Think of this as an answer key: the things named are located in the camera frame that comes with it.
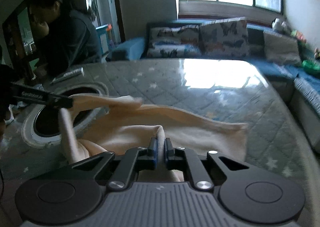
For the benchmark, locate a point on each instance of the round black induction cooktop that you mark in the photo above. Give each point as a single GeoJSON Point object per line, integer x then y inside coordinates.
{"type": "Point", "coordinates": [41, 127]}

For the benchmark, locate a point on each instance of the blue corner sofa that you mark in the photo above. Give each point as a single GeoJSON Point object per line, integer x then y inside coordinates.
{"type": "Point", "coordinates": [298, 89]}

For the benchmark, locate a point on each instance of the right butterfly print cushion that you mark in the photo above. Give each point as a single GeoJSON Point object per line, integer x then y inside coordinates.
{"type": "Point", "coordinates": [227, 38]}

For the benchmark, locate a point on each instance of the white plush toy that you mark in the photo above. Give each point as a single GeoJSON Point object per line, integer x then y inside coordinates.
{"type": "Point", "coordinates": [279, 26]}

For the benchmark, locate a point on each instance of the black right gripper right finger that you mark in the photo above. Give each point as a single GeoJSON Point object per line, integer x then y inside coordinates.
{"type": "Point", "coordinates": [227, 191]}

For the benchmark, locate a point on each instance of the cream knit garment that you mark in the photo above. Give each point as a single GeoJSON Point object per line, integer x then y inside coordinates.
{"type": "Point", "coordinates": [130, 123]}

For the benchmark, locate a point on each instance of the plain grey cushion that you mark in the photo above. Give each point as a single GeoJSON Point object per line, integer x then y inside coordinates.
{"type": "Point", "coordinates": [281, 49]}

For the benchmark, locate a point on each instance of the person in dark hoodie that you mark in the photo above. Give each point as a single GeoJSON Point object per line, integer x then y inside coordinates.
{"type": "Point", "coordinates": [66, 37]}

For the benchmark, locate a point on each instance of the left butterfly print cushion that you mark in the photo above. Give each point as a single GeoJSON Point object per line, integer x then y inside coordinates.
{"type": "Point", "coordinates": [179, 42]}

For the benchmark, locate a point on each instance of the butterfly print cushion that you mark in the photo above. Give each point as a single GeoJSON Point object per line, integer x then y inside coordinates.
{"type": "Point", "coordinates": [227, 38]}
{"type": "Point", "coordinates": [179, 42]}

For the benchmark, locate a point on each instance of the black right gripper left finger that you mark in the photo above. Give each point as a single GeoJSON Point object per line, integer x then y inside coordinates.
{"type": "Point", "coordinates": [71, 193]}

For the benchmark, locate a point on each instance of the colourful plush toys pile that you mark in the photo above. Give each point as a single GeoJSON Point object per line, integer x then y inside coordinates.
{"type": "Point", "coordinates": [299, 36]}

